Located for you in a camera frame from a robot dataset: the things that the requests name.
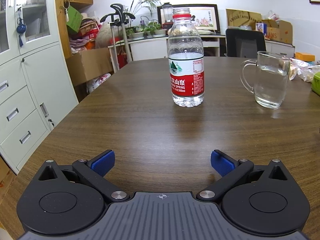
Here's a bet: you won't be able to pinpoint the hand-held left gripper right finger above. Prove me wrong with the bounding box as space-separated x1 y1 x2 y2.
196 149 288 203

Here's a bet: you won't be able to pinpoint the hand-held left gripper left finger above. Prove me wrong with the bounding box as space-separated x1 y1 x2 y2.
37 149 129 203

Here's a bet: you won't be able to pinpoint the clear glass mug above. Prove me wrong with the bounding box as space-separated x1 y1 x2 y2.
241 51 292 109

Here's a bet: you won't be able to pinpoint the clear plastic water bottle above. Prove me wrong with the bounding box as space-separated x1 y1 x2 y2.
167 7 205 107

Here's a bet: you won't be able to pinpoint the printed white sack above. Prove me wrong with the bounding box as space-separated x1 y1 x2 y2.
86 73 112 94

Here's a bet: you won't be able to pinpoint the printed cardboard floor box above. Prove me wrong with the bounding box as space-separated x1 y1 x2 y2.
0 155 16 195

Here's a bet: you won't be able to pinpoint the large brown cardboard box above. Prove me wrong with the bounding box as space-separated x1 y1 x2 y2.
65 47 114 87

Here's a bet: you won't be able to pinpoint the red paper bag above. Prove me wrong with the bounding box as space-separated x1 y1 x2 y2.
116 45 128 70

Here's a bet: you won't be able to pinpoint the white metal cabinet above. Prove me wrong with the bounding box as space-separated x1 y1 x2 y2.
0 0 79 175

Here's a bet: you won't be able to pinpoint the black office chair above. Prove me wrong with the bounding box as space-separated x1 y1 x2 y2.
224 28 267 58

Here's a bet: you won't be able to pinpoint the clear plastic snack bags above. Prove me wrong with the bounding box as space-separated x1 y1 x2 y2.
289 57 320 82

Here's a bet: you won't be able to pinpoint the green tissue box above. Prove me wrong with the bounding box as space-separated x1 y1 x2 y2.
311 71 320 93

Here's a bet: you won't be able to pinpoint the white side table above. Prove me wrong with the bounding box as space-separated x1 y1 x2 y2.
107 33 227 62

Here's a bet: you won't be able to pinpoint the pile of bags and clothes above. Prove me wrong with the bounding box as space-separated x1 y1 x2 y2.
69 12 112 54

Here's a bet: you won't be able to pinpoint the upturned grey office chair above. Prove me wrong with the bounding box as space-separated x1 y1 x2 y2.
100 3 136 73

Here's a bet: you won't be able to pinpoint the orange flat box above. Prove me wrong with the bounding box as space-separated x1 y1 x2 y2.
295 52 316 62

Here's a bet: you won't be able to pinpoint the small potted plants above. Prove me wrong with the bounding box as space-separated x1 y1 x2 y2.
126 22 167 39

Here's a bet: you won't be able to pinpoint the open brown cardboard box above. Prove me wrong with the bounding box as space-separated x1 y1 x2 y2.
261 19 294 44

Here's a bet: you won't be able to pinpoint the green cardboard box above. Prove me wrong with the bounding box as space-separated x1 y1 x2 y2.
66 5 84 33

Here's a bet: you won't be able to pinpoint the framed flower picture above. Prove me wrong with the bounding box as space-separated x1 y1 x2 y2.
157 4 221 34

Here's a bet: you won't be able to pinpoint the flat brown cardboard sheet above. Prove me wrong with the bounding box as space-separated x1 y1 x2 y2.
226 8 263 29

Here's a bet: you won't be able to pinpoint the blue tassel ornament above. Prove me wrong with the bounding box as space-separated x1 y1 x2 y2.
16 7 27 47

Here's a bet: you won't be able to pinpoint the blender with dark base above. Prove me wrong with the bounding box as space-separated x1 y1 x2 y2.
162 2 173 29

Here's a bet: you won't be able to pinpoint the white hanging dreamcatcher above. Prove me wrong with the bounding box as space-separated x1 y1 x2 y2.
61 0 71 22

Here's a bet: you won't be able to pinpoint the tall leafy potted plant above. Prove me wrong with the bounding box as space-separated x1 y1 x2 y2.
127 0 163 22

